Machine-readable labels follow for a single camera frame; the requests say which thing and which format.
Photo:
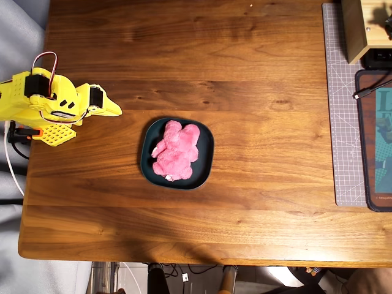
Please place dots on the yellow gripper black servo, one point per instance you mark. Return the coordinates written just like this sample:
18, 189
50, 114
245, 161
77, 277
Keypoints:
105, 105

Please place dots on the pink plush bear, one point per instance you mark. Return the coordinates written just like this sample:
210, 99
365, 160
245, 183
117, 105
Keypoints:
174, 150

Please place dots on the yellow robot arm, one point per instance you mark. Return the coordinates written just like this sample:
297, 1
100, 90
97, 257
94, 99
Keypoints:
12, 104

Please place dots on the orange black table clamp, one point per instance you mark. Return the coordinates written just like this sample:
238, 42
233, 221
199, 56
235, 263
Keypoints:
35, 132

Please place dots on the metal rack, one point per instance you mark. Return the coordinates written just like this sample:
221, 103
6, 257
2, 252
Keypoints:
104, 275

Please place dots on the black pole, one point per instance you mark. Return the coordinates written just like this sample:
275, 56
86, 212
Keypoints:
157, 281

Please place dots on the small white plug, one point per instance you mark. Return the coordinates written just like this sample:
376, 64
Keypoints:
185, 277

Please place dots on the brown pole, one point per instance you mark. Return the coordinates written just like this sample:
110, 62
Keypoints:
228, 281

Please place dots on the grey cutting mat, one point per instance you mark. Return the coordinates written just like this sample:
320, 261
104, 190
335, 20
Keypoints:
343, 122

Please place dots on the light wooden box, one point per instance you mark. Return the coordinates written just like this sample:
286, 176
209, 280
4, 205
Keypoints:
355, 30

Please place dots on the printed black-edged mouse pad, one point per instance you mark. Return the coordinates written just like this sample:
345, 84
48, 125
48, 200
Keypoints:
367, 137

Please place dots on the black device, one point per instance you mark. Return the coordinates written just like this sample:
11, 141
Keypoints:
379, 58

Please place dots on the small dark figurine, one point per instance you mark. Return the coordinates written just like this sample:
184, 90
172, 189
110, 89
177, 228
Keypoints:
389, 27

